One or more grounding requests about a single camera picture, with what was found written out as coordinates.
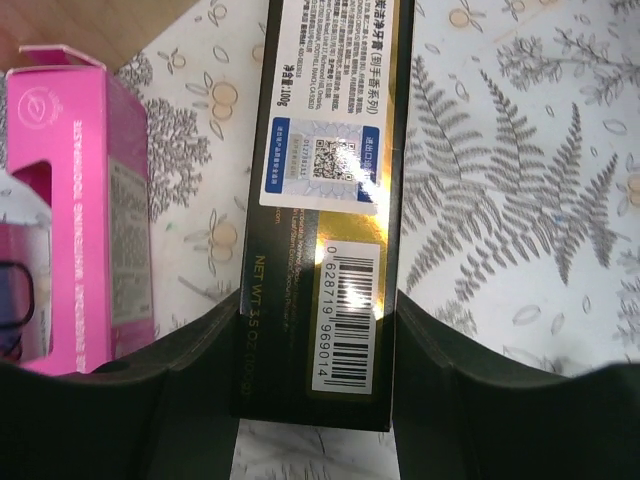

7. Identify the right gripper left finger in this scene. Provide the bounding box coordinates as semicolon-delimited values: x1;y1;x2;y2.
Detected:
1;293;239;479

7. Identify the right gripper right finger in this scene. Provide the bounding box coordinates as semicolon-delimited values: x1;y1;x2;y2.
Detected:
393;295;639;479

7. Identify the dark striped toothpaste box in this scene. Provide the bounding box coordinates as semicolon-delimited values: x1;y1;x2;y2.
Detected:
230;0;414;431

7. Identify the wooden two-tier shelf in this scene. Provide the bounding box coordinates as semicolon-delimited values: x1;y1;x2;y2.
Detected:
1;0;195;71

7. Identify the floral table mat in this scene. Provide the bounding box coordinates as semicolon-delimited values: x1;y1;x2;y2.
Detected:
0;0;640;480

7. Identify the pink toothpaste box centre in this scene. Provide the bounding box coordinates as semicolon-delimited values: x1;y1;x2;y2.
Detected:
1;45;154;375

